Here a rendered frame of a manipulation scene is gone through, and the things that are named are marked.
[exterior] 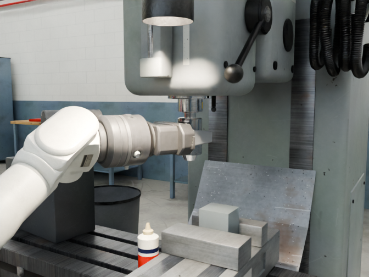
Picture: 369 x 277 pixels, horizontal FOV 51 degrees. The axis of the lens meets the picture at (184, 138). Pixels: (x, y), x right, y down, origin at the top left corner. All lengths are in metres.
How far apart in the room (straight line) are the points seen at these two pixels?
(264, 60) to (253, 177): 0.40
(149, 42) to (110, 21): 5.93
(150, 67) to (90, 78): 6.16
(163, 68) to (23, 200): 0.28
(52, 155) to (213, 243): 0.30
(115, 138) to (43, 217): 0.45
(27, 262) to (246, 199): 0.56
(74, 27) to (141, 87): 6.43
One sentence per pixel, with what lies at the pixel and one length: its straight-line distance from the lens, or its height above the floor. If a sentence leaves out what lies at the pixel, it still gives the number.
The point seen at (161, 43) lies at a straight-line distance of 0.63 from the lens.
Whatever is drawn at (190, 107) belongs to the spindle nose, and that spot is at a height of 1.29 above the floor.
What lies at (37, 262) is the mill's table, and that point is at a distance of 0.93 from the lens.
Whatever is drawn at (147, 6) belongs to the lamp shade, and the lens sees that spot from 0.54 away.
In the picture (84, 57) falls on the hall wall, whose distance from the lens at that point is 6.89.
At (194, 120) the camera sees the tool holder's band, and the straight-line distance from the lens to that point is 0.72.
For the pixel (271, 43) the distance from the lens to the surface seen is 0.80.
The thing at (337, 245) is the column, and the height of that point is 0.93.
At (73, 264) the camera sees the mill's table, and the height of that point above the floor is 0.96.
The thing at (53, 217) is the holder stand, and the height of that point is 1.02.
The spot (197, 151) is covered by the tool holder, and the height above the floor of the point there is 1.21.
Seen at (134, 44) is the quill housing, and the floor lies 1.40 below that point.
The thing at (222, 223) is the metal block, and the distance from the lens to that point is 0.71.
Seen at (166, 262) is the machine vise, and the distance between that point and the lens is 0.69.
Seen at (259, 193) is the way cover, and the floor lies 1.05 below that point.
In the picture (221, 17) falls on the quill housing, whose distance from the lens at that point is 0.64.
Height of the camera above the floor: 1.31
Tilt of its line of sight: 6 degrees down
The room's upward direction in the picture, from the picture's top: straight up
